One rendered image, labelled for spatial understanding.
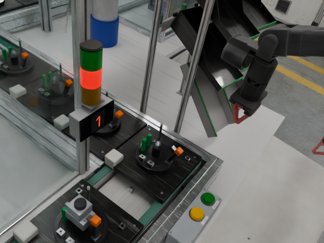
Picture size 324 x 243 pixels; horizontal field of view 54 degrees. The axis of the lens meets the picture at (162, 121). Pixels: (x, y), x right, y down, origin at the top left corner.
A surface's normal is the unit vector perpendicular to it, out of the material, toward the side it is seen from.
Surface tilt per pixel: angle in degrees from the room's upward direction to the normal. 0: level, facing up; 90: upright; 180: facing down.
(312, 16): 90
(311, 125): 0
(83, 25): 90
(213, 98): 45
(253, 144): 0
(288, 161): 0
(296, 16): 90
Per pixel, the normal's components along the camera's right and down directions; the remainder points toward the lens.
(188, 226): 0.15, -0.74
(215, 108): 0.60, -0.13
